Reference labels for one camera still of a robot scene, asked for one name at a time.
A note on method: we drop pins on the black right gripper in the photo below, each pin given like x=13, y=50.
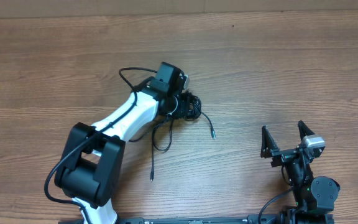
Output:
x=268, y=149

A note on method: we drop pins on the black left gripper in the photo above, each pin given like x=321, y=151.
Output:
x=179, y=112

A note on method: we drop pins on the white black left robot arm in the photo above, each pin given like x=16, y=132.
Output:
x=88, y=171

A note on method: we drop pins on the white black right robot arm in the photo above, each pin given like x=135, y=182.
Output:
x=314, y=196

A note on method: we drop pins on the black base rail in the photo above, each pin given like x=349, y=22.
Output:
x=250, y=219

